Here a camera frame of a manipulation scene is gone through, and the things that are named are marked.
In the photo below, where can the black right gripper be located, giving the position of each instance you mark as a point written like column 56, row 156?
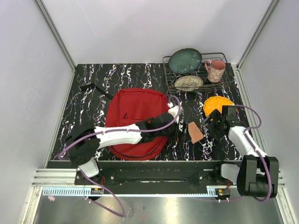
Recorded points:
column 216, row 134

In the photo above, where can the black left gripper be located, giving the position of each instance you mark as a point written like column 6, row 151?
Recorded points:
column 181, row 135

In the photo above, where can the red student backpack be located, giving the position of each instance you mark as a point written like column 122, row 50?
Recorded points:
column 132, row 104

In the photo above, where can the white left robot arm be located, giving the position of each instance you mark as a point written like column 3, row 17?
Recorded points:
column 136, row 140

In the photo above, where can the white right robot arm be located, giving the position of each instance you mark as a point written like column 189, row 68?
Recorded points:
column 257, row 176

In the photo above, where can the yellow polka dot plate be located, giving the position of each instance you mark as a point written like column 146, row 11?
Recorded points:
column 216, row 102

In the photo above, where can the speckled cream plate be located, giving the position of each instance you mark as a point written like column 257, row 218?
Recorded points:
column 188, row 83

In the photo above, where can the pink patterned mug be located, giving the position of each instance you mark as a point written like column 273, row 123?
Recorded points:
column 215, row 70

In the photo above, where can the teal glazed plate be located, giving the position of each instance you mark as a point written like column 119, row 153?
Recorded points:
column 185, row 61

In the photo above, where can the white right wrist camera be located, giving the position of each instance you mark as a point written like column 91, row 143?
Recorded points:
column 229, row 113

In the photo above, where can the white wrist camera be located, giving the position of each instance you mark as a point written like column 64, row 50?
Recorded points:
column 175, row 111
column 229, row 113

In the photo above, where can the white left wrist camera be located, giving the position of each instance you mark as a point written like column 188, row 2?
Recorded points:
column 175, row 111

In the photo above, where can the grey wire dish rack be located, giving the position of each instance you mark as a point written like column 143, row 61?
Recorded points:
column 227, row 78

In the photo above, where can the aluminium frame rail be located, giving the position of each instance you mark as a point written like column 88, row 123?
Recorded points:
column 54, row 31

